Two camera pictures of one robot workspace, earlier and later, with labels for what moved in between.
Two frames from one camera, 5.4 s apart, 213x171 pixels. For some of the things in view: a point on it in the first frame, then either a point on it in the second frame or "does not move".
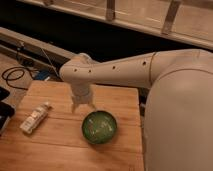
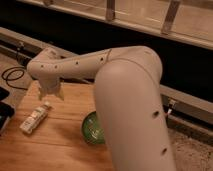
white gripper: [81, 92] to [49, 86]
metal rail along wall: [25, 46] does not move
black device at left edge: [6, 109] does not move
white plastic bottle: [35, 117] does not move
